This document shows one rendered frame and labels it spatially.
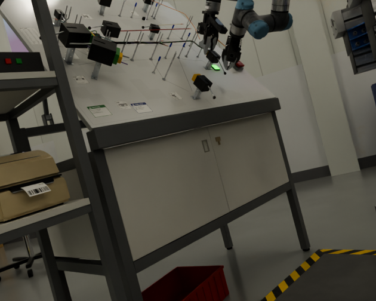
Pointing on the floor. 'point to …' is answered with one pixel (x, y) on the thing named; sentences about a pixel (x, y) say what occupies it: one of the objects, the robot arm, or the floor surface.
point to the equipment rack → (79, 209)
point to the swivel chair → (20, 260)
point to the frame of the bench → (127, 278)
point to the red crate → (189, 285)
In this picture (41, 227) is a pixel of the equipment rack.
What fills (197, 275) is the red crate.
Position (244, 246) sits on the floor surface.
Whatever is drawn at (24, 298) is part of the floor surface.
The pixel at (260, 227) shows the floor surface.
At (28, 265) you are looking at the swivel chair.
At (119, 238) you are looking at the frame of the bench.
